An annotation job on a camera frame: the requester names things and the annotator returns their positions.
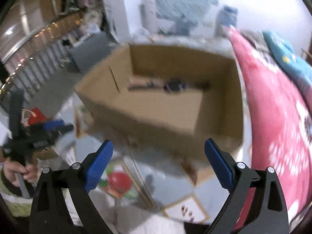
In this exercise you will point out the black smart watch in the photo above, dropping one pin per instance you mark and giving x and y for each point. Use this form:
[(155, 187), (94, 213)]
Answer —
[(173, 85)]

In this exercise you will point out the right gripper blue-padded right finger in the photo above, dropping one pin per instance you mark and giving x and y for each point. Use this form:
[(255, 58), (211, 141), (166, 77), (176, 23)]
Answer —
[(268, 211)]

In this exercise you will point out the grey cabinet box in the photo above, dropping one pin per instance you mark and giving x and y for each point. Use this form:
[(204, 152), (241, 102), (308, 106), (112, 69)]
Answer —
[(91, 51)]

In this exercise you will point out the person's left hand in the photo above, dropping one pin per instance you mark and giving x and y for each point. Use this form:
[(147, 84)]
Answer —
[(12, 168)]

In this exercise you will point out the brown cardboard box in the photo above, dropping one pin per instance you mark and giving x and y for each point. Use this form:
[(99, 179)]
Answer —
[(180, 122)]

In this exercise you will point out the red paper bag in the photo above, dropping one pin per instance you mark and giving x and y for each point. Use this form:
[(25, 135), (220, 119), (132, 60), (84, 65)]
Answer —
[(36, 117)]

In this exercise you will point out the blue water jug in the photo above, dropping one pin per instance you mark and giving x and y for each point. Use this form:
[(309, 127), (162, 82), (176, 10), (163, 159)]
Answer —
[(227, 16)]

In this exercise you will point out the pink floral blanket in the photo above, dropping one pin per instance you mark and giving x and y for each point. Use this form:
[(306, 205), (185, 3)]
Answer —
[(279, 121)]

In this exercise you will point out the teal blue pillow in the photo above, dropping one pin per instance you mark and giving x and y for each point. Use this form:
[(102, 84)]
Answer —
[(297, 69)]

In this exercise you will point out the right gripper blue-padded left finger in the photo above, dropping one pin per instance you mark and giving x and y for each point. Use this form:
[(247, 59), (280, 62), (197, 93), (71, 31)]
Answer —
[(49, 212)]

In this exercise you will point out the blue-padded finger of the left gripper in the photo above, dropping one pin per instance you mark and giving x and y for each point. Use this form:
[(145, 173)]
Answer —
[(53, 124), (61, 130)]

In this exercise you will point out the wooden wardrobe shelving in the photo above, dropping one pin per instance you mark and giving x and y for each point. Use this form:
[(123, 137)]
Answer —
[(31, 25)]

